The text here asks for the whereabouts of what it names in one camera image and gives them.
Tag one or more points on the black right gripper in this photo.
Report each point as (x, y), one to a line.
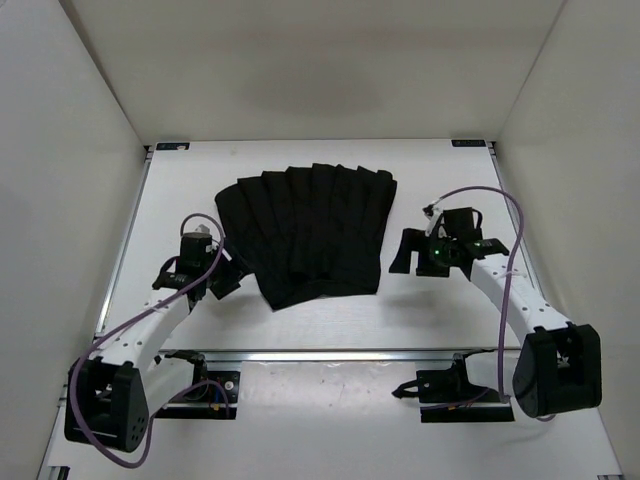
(411, 239)

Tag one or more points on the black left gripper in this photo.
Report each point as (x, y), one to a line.
(230, 282)

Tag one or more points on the black pleated skirt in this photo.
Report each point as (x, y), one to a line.
(309, 232)

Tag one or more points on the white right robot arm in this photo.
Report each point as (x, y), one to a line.
(558, 368)

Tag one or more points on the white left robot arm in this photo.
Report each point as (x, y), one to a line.
(130, 375)

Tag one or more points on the blue label sticker right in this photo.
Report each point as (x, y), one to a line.
(468, 143)

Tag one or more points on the blue label sticker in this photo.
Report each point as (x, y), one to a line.
(172, 146)
(468, 143)

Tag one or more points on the blue label sticker left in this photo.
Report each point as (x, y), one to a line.
(172, 146)

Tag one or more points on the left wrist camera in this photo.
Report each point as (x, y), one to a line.
(195, 248)

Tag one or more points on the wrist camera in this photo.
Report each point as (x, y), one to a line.
(463, 224)
(195, 248)

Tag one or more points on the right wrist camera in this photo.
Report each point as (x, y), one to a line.
(463, 224)

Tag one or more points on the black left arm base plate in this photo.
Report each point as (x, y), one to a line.
(185, 384)

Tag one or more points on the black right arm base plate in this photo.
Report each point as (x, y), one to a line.
(446, 396)

